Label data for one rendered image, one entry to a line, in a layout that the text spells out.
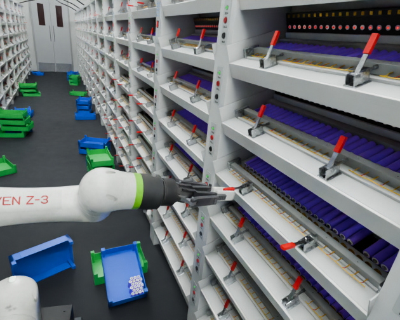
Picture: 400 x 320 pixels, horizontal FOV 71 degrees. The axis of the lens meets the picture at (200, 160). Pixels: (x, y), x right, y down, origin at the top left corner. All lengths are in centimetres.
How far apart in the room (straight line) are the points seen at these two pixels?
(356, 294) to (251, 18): 76
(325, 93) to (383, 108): 12
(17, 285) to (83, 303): 79
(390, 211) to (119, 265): 149
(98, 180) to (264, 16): 67
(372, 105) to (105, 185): 55
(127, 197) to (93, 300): 113
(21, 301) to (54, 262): 100
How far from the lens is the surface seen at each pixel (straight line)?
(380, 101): 56
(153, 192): 71
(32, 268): 193
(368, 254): 72
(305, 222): 76
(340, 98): 60
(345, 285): 69
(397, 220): 57
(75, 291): 182
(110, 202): 68
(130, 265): 180
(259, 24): 96
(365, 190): 62
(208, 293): 133
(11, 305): 96
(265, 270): 92
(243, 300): 108
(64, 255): 196
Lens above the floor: 132
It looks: 23 degrees down
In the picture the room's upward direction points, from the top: 6 degrees clockwise
